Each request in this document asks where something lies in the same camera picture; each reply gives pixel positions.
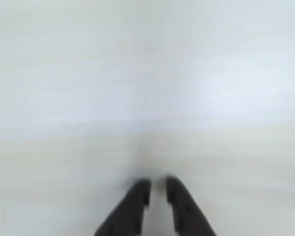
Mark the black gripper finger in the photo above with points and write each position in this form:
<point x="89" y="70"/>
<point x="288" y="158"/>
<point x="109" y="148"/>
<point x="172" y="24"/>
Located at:
<point x="127" y="211"/>
<point x="186" y="211"/>

